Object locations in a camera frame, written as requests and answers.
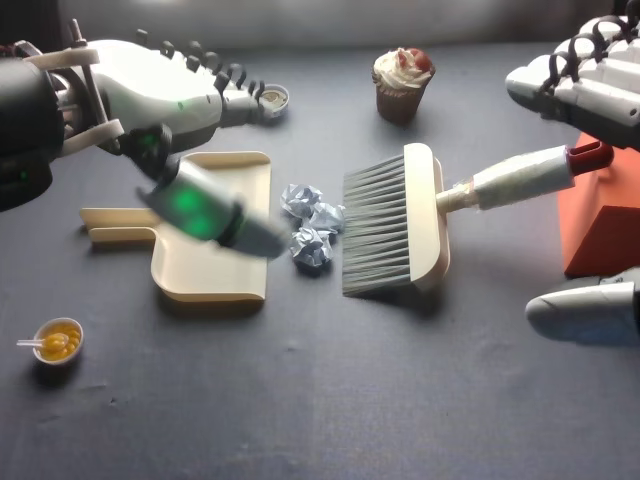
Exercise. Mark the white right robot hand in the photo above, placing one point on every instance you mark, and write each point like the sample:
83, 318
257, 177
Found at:
595, 85

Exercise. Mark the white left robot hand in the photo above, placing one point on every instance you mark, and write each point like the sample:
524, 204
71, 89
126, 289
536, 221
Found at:
150, 85

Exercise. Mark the white paper ball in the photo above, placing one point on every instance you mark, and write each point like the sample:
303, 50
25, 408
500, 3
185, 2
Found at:
302, 200
327, 218
312, 248

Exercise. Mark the cream plastic dustpan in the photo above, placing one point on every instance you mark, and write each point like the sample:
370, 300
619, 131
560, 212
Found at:
210, 275

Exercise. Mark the cream brush with grey bristles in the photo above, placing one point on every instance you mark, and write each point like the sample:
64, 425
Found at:
425, 210

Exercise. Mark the small bowl of greenish soup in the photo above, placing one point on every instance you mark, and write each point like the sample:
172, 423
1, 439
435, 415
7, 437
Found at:
275, 97

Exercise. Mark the orange foam block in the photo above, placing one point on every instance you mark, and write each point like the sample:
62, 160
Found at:
600, 225

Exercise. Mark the toy cupcake with red hearts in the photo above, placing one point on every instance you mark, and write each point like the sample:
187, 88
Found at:
400, 85

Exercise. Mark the small bowl of yellow corn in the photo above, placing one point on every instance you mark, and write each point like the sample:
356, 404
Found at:
62, 345

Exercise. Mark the small white plastic spoon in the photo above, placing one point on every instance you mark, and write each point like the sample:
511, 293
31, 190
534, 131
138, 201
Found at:
30, 343

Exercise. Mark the grey table cloth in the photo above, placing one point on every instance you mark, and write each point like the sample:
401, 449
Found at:
320, 390

